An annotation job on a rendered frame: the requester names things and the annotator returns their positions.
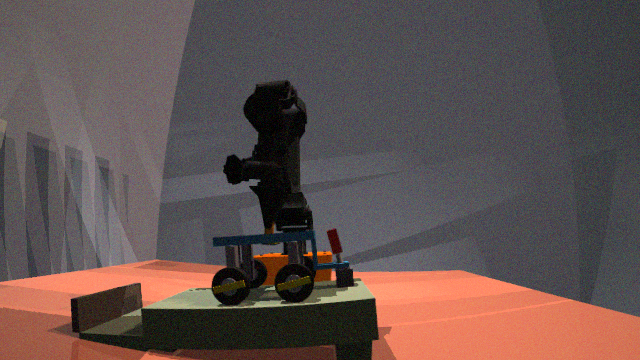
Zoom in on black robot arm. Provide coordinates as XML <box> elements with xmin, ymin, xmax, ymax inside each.
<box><xmin>223</xmin><ymin>80</ymin><xmax>313</xmax><ymax>232</ymax></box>

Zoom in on red-headed metal pin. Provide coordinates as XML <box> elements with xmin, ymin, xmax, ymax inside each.
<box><xmin>327</xmin><ymin>229</ymin><xmax>343</xmax><ymax>263</ymax></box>

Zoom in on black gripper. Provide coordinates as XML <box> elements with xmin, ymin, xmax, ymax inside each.
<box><xmin>241</xmin><ymin>138</ymin><xmax>293</xmax><ymax>228</ymax></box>

